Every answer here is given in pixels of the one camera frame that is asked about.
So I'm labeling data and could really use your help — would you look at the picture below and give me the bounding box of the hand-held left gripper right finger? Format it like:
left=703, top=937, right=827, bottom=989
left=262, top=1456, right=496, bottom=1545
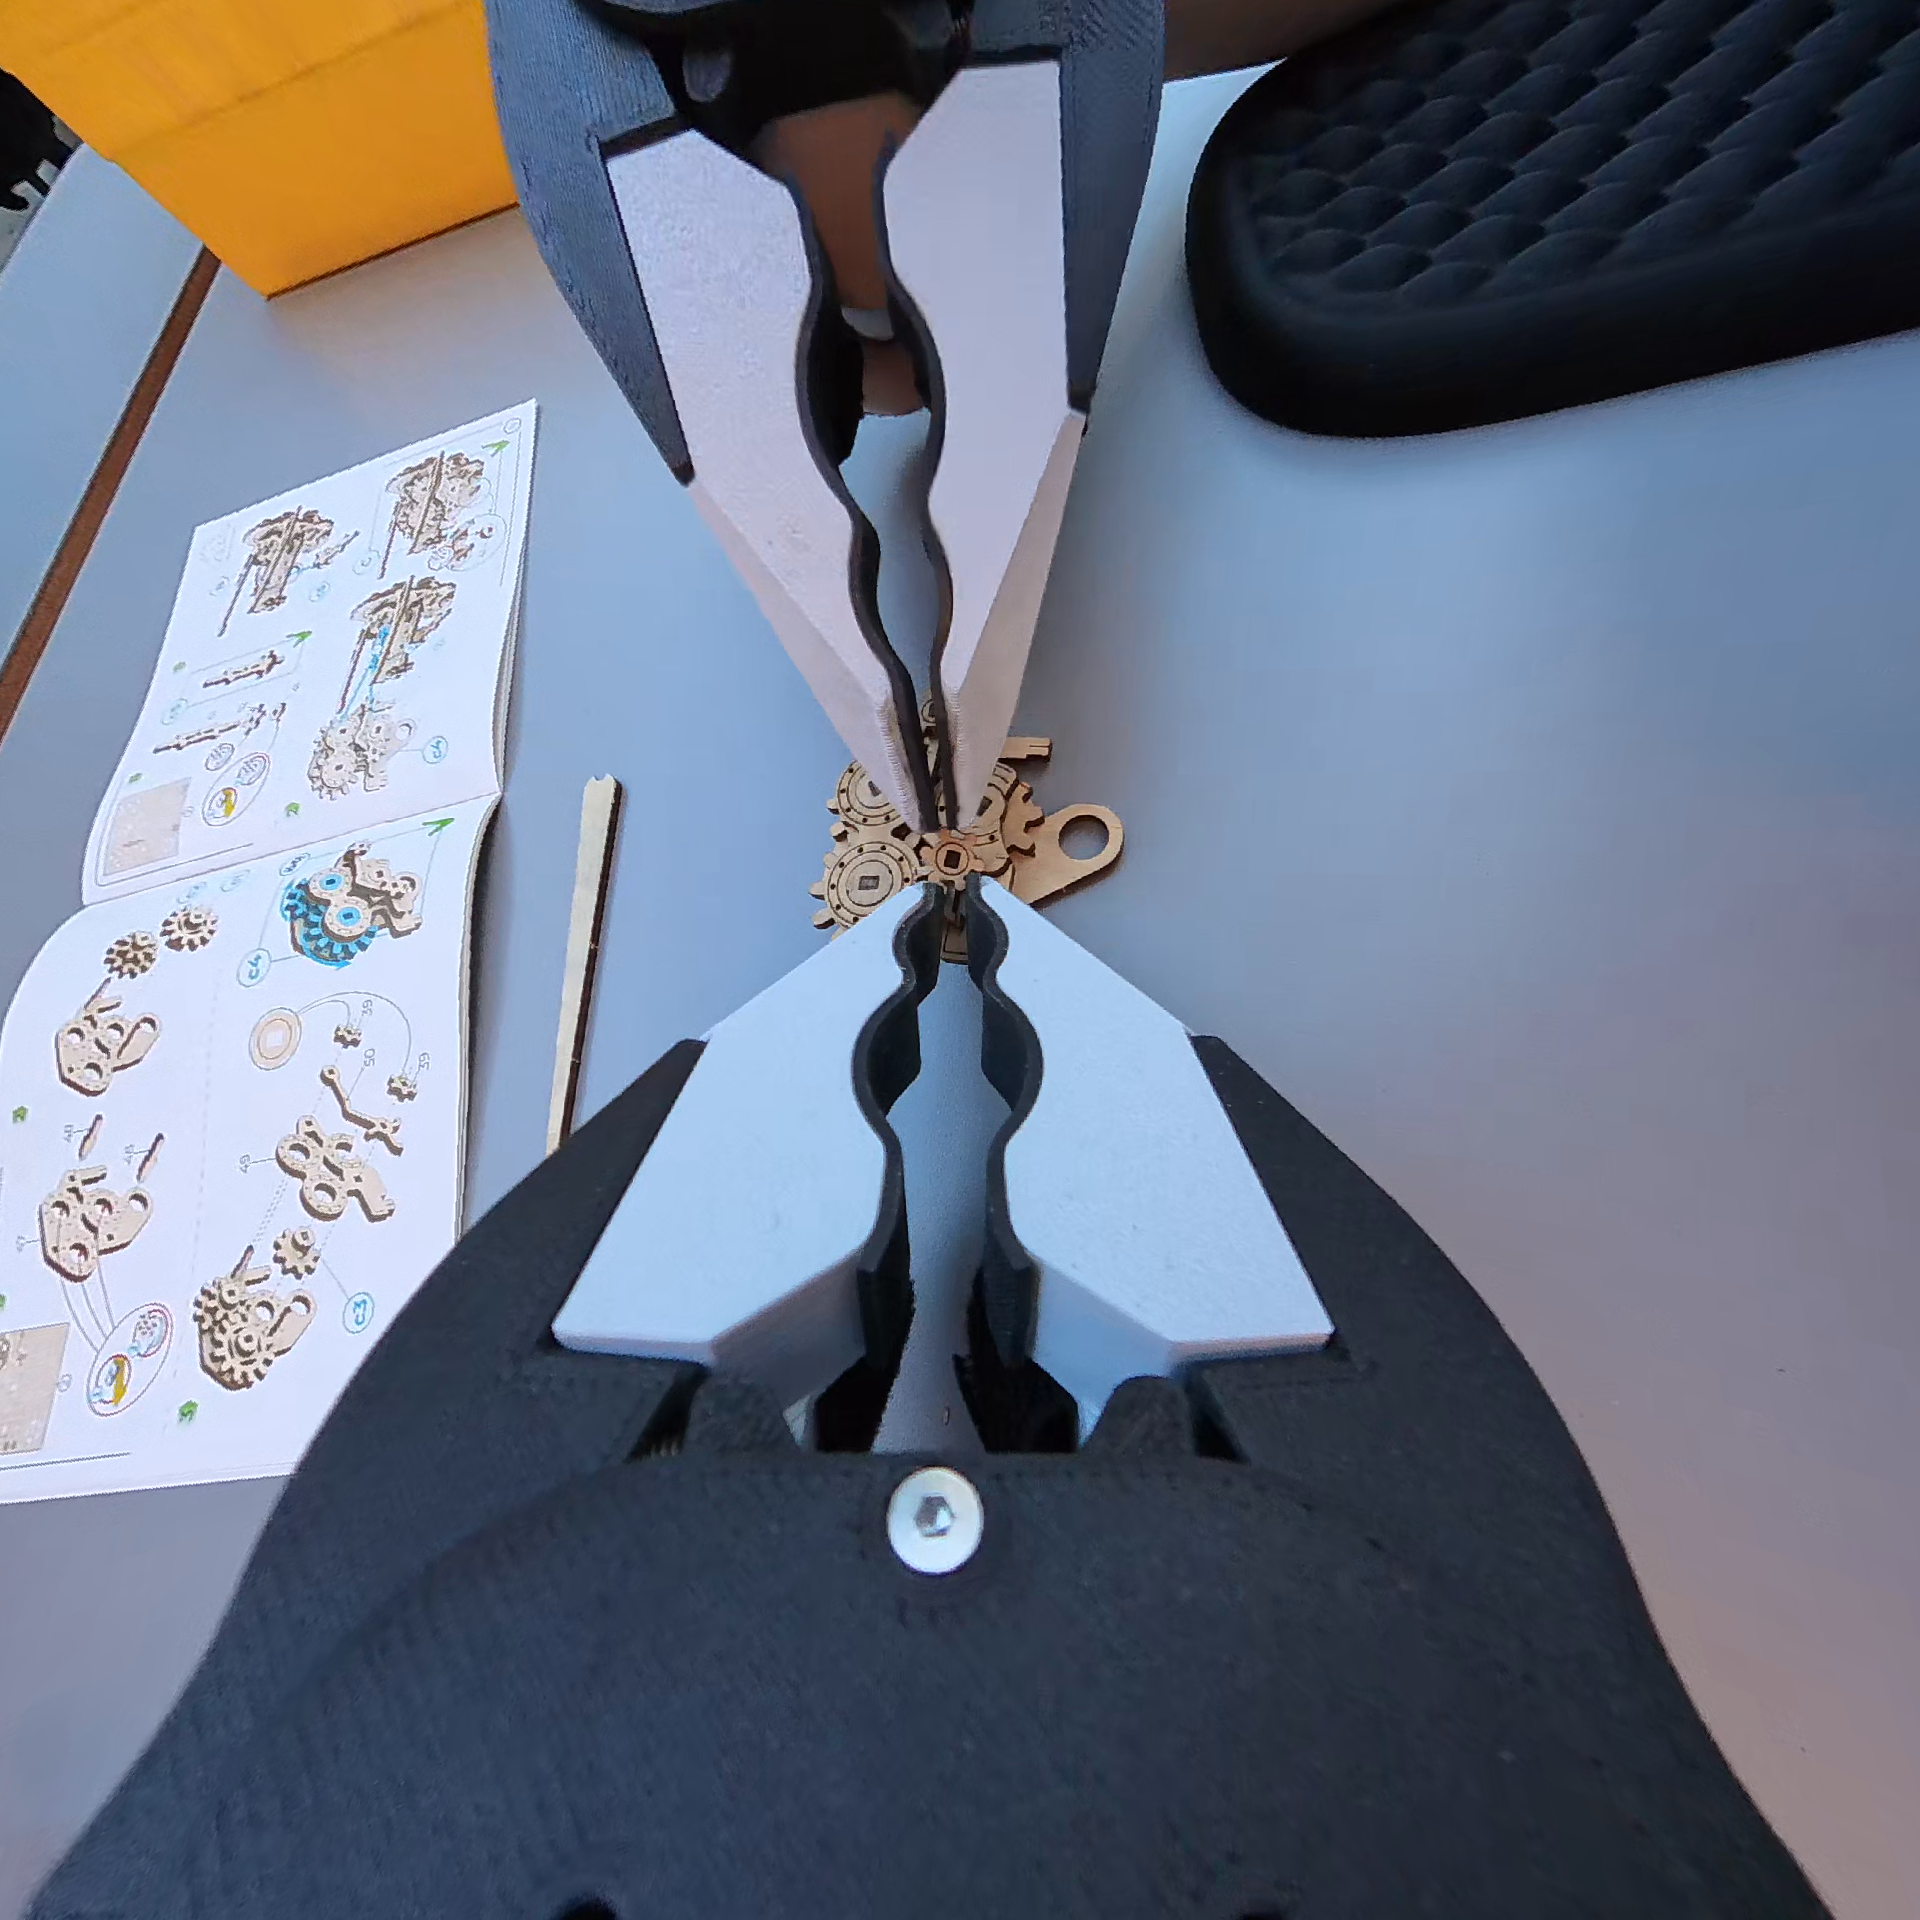
left=962, top=880, right=1339, bottom=1456

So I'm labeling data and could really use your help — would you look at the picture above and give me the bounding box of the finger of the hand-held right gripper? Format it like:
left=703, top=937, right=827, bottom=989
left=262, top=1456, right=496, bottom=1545
left=600, top=123, right=931, bottom=833
left=872, top=57, right=1095, bottom=833

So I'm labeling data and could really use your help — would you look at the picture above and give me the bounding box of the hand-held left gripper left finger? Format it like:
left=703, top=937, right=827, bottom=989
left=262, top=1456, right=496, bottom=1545
left=549, top=882, right=946, bottom=1456

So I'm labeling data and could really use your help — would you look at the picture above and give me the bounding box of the wooden gear assembly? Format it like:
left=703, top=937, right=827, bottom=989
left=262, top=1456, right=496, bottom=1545
left=809, top=697, right=1125, bottom=962

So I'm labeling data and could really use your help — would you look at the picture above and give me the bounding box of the person's right hand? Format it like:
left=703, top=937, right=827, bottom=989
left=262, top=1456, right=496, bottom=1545
left=749, top=66, right=943, bottom=418

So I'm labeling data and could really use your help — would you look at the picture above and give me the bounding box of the yellow box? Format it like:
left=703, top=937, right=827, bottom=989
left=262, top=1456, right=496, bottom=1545
left=0, top=0, right=518, bottom=302

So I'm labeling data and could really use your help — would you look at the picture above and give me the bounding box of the tapered wooden stick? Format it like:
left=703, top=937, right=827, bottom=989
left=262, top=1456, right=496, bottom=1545
left=543, top=771, right=623, bottom=1153

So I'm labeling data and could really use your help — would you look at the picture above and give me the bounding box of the assembly instruction booklet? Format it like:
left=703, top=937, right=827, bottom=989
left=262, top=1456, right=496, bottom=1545
left=0, top=397, right=541, bottom=1506

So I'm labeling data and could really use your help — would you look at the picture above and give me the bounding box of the black honeycomb pad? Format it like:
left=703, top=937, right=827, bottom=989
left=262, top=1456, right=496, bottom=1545
left=1183, top=0, right=1920, bottom=440

